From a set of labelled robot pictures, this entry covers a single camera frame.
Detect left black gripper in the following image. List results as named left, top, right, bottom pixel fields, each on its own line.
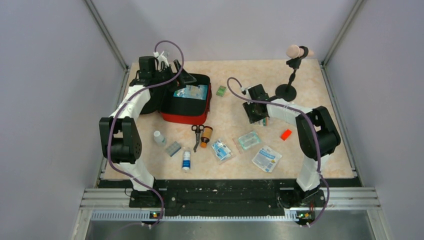
left=152, top=59, right=196, bottom=92

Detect bandage strip packet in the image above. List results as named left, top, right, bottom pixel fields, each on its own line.
left=258, top=118, right=269, bottom=127

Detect blue cotton swab bag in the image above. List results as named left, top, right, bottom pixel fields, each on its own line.
left=173, top=84, right=209, bottom=100

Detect teal gauze packet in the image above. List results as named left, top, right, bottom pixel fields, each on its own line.
left=237, top=131, right=262, bottom=150

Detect white blue dressing pouch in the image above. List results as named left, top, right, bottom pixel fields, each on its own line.
left=252, top=145, right=282, bottom=173

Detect blue white plaster packet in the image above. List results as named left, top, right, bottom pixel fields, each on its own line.
left=211, top=139, right=233, bottom=162

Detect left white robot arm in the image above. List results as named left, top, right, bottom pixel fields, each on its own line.
left=99, top=56, right=197, bottom=207

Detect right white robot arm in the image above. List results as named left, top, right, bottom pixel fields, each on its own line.
left=240, top=84, right=341, bottom=206

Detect red black medicine kit bag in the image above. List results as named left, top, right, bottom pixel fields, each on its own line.
left=140, top=73, right=212, bottom=125

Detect amber medicine bottle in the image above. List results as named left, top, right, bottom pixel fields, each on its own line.
left=200, top=126, right=213, bottom=148

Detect black microphone stand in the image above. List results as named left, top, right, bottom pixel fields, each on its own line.
left=275, top=44, right=314, bottom=102

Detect orange red block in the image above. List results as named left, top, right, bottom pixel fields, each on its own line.
left=280, top=129, right=292, bottom=141

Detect small green box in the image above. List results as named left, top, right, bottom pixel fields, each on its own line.
left=216, top=85, right=227, bottom=97

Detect clear white cap bottle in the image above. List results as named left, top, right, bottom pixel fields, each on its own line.
left=153, top=130, right=167, bottom=147

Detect grey blue pill blister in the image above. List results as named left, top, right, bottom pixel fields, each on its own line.
left=165, top=141, right=182, bottom=157

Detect white blue spray bottle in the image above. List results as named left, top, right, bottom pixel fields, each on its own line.
left=181, top=147, right=192, bottom=172

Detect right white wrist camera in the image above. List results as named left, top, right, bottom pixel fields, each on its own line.
left=240, top=86, right=250, bottom=95

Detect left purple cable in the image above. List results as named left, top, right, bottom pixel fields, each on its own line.
left=105, top=40, right=186, bottom=228

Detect black handled scissors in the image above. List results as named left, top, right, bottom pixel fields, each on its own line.
left=191, top=124, right=205, bottom=153

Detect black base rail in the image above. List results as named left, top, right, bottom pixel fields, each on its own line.
left=129, top=178, right=327, bottom=218

